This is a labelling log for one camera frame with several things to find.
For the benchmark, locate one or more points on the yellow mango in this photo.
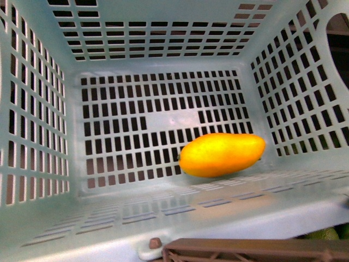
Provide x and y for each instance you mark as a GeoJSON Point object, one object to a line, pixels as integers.
{"type": "Point", "coordinates": [218, 154]}

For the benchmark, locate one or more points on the light blue plastic basket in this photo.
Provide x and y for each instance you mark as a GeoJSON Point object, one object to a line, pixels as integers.
{"type": "Point", "coordinates": [98, 98]}

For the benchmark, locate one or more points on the green avocado bottom right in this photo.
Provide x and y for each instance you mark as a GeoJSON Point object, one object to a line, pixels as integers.
{"type": "Point", "coordinates": [323, 234]}

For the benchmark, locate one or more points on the brown basket handle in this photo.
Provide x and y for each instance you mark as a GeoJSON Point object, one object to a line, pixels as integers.
{"type": "Point", "coordinates": [255, 250]}

